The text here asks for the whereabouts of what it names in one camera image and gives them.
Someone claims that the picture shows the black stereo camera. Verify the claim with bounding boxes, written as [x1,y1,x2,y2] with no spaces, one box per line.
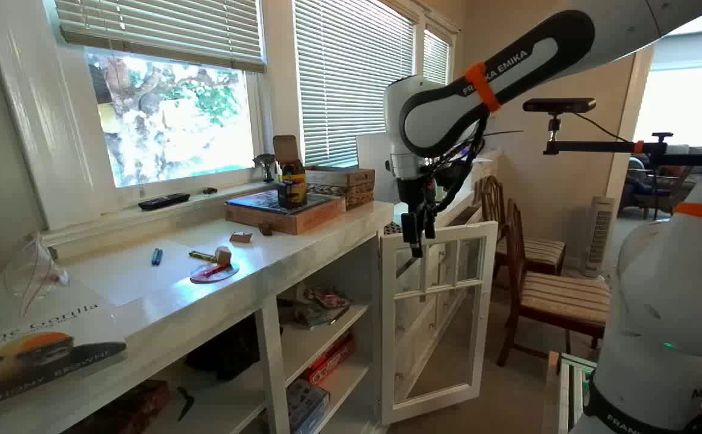
[521,97,599,115]

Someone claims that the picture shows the red books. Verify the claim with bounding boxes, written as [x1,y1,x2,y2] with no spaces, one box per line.
[300,335,357,389]

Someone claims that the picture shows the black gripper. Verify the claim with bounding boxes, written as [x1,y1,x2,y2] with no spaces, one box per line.
[399,173,442,260]

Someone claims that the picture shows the blue grey books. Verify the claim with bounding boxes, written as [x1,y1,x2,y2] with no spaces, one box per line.
[285,378,332,434]

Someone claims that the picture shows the wooden chair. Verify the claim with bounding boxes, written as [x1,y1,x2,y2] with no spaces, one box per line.
[475,173,569,280]
[494,198,614,370]

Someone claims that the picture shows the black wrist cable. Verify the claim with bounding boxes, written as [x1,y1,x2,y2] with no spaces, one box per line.
[436,110,492,214]

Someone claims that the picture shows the narrow white window blind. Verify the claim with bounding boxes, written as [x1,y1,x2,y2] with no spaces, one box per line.
[422,27,453,86]

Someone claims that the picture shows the white shelf cabinet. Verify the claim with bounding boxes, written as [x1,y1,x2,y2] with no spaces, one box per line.
[0,198,405,434]

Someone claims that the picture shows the silver computer monitor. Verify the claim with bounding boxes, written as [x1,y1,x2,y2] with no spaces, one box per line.
[355,130,405,183]

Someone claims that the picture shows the large orange hardcover book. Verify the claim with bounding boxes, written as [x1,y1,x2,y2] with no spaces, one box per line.
[225,190,348,237]

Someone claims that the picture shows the white framed panel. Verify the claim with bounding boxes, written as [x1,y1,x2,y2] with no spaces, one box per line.
[554,349,600,434]

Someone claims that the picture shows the wide white window blind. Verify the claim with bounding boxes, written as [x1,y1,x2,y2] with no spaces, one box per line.
[54,0,267,72]

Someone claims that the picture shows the white paned cabinet door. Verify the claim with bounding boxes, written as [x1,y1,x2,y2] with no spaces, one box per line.
[376,219,500,426]

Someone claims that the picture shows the clear plastic zip bag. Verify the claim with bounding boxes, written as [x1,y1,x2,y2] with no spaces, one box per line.
[0,231,73,318]

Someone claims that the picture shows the glass window pane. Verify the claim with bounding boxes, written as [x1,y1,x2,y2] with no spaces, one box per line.
[82,47,261,190]

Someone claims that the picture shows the wooden crate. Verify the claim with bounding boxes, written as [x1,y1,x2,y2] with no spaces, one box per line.
[308,167,378,212]

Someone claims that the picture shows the white tower fan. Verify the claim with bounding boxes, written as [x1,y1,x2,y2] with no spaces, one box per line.
[580,192,618,280]

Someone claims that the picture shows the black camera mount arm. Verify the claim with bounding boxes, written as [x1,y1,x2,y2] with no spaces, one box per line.
[540,110,676,163]

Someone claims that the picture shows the black remote control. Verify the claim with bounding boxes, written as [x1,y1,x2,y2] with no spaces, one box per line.
[138,190,194,212]

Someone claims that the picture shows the dark brown box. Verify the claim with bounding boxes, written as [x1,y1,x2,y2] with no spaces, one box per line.
[68,378,173,434]

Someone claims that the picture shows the dark flat book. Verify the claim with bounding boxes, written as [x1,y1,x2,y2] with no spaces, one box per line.
[236,189,339,218]

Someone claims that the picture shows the stack of magazines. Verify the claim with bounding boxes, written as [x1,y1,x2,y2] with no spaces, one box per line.
[277,285,355,331]

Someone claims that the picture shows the black fabric bag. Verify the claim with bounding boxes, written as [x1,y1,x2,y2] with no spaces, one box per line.
[184,317,264,382]

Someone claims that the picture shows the tall white window blind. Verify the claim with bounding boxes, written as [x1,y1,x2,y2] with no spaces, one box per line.
[291,0,417,168]

